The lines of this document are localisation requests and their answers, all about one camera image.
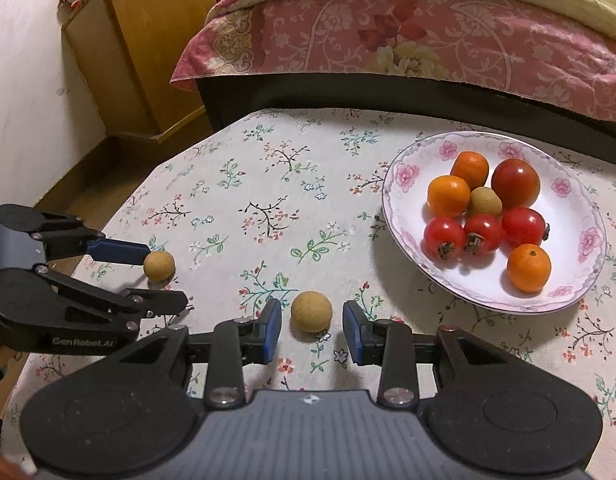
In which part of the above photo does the orange mandarin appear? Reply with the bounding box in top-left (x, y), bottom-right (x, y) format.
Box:
top-left (427, 175), bottom-right (471, 218)
top-left (506, 243), bottom-right (552, 294)
top-left (450, 151), bottom-right (490, 190)

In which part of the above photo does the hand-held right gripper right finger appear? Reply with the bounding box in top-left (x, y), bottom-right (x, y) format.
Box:
top-left (342, 300), bottom-right (519, 409)

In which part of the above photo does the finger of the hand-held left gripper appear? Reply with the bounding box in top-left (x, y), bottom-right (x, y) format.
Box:
top-left (34, 265), bottom-right (189, 331)
top-left (40, 211), bottom-right (152, 266)

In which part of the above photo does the floral tablecloth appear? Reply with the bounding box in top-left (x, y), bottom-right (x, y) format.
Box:
top-left (0, 107), bottom-right (616, 480)

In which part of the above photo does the yellow wooden cabinet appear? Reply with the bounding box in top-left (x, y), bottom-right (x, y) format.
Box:
top-left (63, 0), bottom-right (289, 143)

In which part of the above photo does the oval red tomato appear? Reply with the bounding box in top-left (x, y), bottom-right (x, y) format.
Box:
top-left (501, 207), bottom-right (551, 248)

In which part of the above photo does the dark bed frame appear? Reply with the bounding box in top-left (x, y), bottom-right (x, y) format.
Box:
top-left (197, 72), bottom-right (616, 181)

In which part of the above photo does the small red cherry tomato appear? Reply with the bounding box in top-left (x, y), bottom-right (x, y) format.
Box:
top-left (463, 213), bottom-right (504, 256)
top-left (422, 216), bottom-right (466, 261)

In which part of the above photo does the small tan longan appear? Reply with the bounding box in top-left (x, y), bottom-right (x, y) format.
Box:
top-left (143, 251), bottom-right (176, 282)

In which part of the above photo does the large red-orange tomato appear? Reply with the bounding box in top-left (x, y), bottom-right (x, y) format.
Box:
top-left (490, 158), bottom-right (541, 210)

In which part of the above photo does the white pink-flowered plate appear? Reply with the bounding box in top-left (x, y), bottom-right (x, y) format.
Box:
top-left (382, 131), bottom-right (608, 316)

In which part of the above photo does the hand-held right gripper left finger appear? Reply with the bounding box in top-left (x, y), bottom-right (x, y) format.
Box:
top-left (138, 299), bottom-right (283, 409)

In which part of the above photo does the pink floral blanket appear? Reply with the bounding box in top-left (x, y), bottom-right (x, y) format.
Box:
top-left (170, 0), bottom-right (616, 126)

